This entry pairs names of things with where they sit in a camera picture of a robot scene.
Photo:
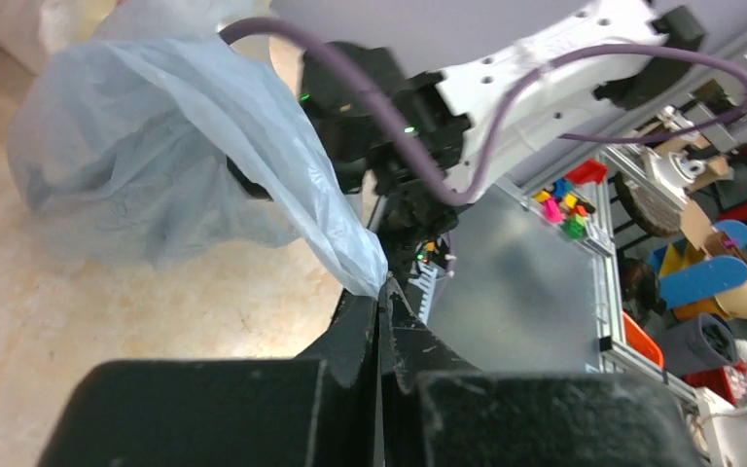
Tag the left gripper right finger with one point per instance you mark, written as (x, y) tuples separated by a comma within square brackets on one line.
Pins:
[(439, 410)]

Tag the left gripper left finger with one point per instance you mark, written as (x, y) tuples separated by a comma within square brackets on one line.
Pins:
[(315, 409)]

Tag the light blue plastic trash bag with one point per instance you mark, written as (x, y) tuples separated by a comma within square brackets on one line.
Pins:
[(154, 141)]

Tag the large translucent white trash bag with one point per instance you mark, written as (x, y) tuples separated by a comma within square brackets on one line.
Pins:
[(32, 30)]

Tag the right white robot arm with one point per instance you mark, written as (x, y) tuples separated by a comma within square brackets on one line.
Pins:
[(407, 151)]

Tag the colourful toy blocks pile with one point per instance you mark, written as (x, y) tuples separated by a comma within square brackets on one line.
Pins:
[(563, 205)]

